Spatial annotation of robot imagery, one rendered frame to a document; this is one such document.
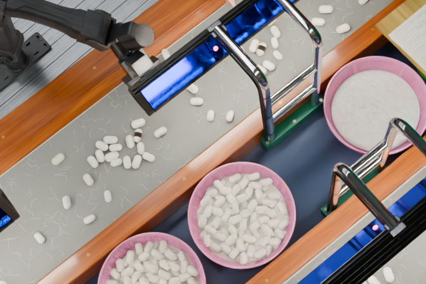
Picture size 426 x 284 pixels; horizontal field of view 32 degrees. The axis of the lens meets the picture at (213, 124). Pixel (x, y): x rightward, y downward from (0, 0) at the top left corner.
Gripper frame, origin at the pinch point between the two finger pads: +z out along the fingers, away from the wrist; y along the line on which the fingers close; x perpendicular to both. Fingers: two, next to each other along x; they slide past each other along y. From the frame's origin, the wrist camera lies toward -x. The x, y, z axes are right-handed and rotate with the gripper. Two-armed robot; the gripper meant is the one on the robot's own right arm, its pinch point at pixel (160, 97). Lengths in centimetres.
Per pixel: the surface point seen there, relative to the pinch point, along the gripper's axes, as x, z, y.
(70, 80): 18.5, -13.2, -15.2
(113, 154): 2.6, 5.5, -18.3
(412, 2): -11, 18, 67
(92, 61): 18.7, -13.6, -7.4
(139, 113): 7.8, 2.7, -6.2
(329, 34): -2.7, 14.2, 46.3
